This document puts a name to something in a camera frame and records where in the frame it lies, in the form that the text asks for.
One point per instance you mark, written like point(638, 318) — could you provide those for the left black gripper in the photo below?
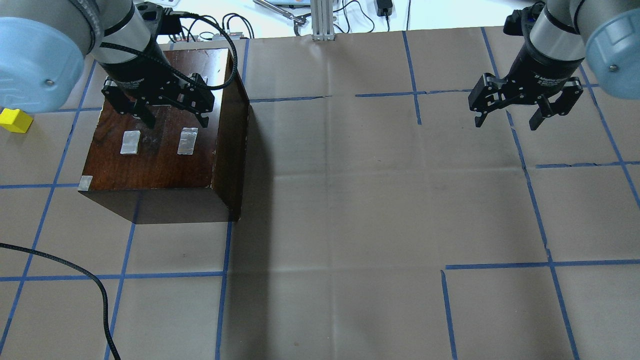
point(134, 70)

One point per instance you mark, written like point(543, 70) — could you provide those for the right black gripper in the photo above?
point(541, 64)

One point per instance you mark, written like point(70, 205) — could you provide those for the yellow block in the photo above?
point(15, 120)

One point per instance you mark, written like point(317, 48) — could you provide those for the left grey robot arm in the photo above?
point(45, 42)

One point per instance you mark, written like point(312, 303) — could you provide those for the dark wooden drawer cabinet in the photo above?
point(175, 172)

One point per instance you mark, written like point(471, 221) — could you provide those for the black power adapter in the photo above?
point(384, 8)

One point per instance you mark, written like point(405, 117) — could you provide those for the aluminium frame post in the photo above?
point(322, 22)

